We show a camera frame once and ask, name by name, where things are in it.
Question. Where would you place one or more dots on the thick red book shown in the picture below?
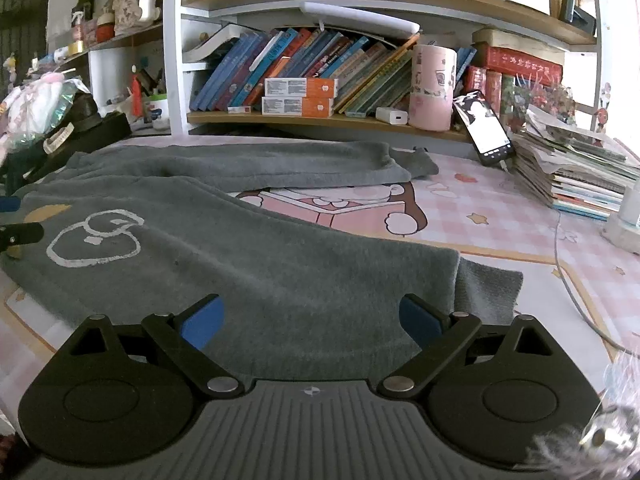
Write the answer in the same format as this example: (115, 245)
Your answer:
(525, 65)

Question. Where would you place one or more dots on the colourful floral decoration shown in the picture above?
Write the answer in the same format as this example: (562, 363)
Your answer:
(545, 100)

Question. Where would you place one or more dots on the black bag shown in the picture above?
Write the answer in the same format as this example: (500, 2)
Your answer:
(100, 132)

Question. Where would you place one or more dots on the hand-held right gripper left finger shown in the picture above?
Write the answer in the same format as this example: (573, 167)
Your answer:
(202, 322)

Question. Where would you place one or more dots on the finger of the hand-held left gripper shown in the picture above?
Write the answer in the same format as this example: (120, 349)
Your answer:
(9, 204)
(22, 232)

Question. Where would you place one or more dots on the red spine book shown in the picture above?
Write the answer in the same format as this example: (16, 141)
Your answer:
(476, 82)
(493, 89)

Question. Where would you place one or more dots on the gold ribbon roll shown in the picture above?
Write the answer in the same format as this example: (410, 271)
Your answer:
(76, 48)

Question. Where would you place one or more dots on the grey sweatshirt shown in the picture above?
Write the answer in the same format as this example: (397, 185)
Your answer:
(300, 270)

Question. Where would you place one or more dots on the white power strip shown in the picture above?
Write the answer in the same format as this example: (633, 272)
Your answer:
(622, 235)

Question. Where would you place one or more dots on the white bar lamp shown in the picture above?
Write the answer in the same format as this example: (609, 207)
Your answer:
(360, 20)

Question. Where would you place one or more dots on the small red pot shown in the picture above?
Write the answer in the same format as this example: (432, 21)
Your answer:
(105, 32)

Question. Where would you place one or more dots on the white power bank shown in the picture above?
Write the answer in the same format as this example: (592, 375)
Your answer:
(391, 116)

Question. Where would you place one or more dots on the white wooden bookshelf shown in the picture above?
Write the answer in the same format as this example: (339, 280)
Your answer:
(172, 60)

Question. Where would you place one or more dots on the thick beige book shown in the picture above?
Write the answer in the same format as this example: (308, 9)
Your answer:
(500, 40)

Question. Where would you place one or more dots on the small black box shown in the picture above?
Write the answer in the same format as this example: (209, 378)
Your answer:
(570, 7)

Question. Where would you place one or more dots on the row of leaning picture books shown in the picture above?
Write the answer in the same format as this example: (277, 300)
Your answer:
(235, 75)

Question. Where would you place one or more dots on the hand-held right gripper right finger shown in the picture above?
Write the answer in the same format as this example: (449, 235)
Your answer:
(420, 322)

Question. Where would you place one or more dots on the cartoon wall sticker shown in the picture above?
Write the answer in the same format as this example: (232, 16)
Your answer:
(602, 110)

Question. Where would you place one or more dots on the pink printed cylinder tin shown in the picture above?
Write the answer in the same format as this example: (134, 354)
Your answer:
(430, 105)

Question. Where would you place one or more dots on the white side shelf unit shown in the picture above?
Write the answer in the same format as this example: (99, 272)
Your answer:
(110, 75)

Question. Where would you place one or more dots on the white fuzzy tuft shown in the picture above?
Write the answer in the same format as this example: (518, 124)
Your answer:
(620, 425)

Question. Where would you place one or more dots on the iridescent gift wrap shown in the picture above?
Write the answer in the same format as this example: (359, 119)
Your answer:
(67, 105)

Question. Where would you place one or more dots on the pink cartoon table mat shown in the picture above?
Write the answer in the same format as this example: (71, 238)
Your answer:
(500, 230)

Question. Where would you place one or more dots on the pink white plush toy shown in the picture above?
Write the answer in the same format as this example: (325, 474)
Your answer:
(35, 97)

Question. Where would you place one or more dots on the black smartphone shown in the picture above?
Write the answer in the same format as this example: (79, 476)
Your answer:
(487, 130)

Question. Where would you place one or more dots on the stack of books and papers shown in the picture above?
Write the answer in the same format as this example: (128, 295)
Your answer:
(580, 180)

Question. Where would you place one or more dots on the orange glue bottle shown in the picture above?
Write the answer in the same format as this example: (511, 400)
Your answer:
(135, 95)

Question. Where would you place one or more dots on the white charger plug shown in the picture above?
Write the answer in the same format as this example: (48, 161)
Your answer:
(631, 205)

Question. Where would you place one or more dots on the white printed ceramic figure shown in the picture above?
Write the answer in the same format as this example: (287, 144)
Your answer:
(135, 5)

